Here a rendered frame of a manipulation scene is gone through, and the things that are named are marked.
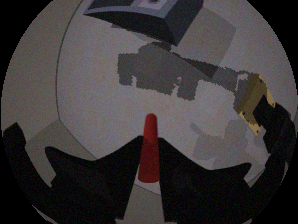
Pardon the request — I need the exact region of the red peg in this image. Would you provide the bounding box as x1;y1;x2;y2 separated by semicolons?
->
137;113;160;184

